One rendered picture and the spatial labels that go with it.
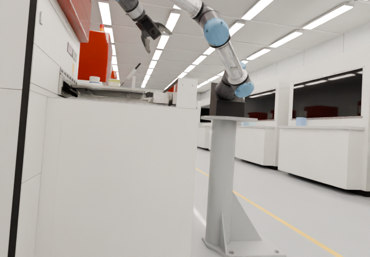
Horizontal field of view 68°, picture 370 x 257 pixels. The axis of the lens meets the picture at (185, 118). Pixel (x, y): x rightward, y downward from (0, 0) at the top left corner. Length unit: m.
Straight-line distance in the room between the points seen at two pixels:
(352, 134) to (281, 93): 2.27
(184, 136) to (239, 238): 1.00
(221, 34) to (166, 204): 0.81
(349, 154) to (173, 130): 3.27
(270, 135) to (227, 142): 4.30
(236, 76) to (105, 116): 0.76
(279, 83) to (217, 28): 4.84
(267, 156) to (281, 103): 1.13
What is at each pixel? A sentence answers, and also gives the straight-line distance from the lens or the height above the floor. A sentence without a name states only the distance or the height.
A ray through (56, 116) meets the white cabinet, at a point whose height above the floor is 0.74.
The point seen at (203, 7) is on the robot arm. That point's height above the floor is 1.33.
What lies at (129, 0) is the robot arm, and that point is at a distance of 1.26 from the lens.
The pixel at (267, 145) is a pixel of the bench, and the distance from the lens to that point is 6.02.
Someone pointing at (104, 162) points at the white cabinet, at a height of 0.57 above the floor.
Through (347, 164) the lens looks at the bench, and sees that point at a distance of 4.19.
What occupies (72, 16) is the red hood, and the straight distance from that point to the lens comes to 1.48.
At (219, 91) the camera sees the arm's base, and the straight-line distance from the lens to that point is 1.81.
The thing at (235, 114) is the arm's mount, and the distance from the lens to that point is 1.81.
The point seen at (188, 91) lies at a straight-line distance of 1.28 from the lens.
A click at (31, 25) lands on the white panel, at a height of 1.03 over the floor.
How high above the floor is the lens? 0.73
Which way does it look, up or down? 2 degrees up
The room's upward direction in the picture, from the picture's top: 4 degrees clockwise
